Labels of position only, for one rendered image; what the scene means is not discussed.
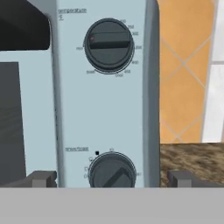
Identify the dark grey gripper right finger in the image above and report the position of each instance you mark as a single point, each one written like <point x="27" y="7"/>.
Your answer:
<point x="182" y="178"/>

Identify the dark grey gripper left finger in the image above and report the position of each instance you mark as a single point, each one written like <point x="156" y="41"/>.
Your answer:
<point x="40" y="178"/>

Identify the toaster oven door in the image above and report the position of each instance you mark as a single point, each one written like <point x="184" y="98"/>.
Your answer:
<point x="29" y="116"/>

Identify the dark grey timer knob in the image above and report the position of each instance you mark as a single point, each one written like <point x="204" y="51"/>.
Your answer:
<point x="112" y="172"/>

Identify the pale blue toaster oven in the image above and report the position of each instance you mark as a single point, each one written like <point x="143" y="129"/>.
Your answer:
<point x="110" y="110"/>

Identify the dark grey temperature knob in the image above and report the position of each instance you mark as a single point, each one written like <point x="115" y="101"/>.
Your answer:
<point x="108" y="45"/>

